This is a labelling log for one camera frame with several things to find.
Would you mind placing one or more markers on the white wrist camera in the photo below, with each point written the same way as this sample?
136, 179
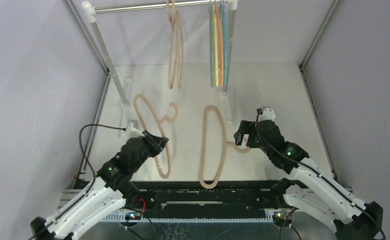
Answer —
265, 113
133, 128

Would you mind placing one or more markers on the green wire hanger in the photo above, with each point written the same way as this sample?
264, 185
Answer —
211, 46

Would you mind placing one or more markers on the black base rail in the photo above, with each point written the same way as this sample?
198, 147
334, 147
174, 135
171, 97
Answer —
189, 200

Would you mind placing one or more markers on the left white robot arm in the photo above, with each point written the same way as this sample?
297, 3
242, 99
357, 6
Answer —
110, 190

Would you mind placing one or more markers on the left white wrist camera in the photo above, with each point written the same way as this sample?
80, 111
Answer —
133, 128

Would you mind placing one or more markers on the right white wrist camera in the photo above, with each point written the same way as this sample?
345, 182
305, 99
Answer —
265, 113

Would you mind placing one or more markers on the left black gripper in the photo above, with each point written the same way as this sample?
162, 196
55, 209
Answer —
157, 143

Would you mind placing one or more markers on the yellow wire hanger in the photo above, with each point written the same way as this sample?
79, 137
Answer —
215, 40

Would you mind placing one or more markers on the blue wire hanger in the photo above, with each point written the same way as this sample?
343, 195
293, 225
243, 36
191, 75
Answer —
225, 42

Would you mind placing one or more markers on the white clothes rack frame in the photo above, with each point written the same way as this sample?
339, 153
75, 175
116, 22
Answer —
91, 13

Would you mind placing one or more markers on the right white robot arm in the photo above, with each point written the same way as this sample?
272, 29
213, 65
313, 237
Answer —
310, 189

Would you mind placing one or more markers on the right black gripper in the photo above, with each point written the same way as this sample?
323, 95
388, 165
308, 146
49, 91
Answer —
250, 133

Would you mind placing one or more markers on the orange wire hanger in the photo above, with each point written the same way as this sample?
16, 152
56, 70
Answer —
220, 44

